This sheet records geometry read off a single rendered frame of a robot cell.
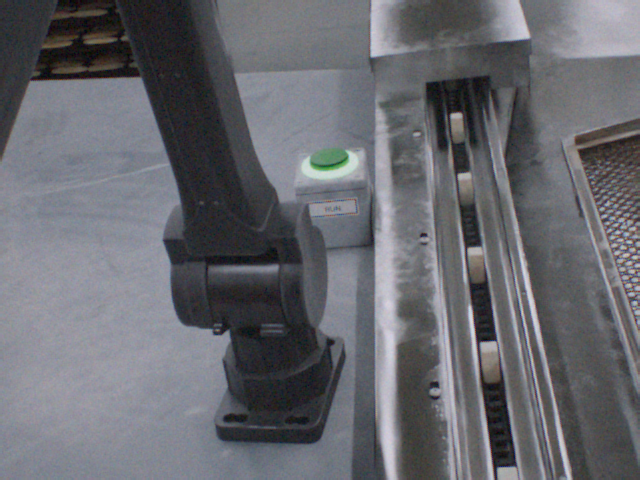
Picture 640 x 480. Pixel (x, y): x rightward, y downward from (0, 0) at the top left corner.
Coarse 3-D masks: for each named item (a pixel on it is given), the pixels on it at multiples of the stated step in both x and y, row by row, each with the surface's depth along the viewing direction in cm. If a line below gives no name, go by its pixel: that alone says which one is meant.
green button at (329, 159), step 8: (320, 152) 112; (328, 152) 112; (336, 152) 111; (344, 152) 111; (312, 160) 111; (320, 160) 110; (328, 160) 110; (336, 160) 110; (344, 160) 110; (312, 168) 110; (320, 168) 110; (328, 168) 109; (336, 168) 110
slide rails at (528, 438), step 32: (448, 128) 125; (480, 128) 124; (448, 160) 119; (480, 160) 118; (448, 192) 113; (480, 192) 112; (448, 224) 108; (480, 224) 107; (448, 256) 103; (448, 288) 99; (512, 288) 97; (448, 320) 94; (512, 320) 93; (512, 352) 90; (480, 384) 87; (512, 384) 86; (480, 416) 84; (512, 416) 83; (480, 448) 81; (544, 448) 80
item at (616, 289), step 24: (576, 144) 109; (600, 144) 108; (624, 144) 107; (576, 168) 105; (624, 168) 103; (576, 192) 101; (600, 216) 98; (624, 216) 97; (600, 240) 94; (624, 240) 94; (600, 264) 90; (624, 288) 88; (624, 312) 85; (624, 336) 81
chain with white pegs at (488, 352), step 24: (456, 96) 134; (456, 120) 123; (456, 144) 124; (456, 168) 119; (480, 264) 99; (480, 288) 100; (480, 312) 97; (480, 336) 94; (480, 360) 91; (504, 408) 86; (504, 432) 84; (504, 456) 82
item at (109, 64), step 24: (72, 0) 313; (96, 0) 310; (216, 0) 346; (72, 24) 299; (96, 24) 318; (120, 24) 313; (48, 48) 306; (72, 48) 302; (96, 48) 301; (120, 48) 301; (48, 72) 313; (72, 72) 310; (96, 72) 306; (120, 72) 305
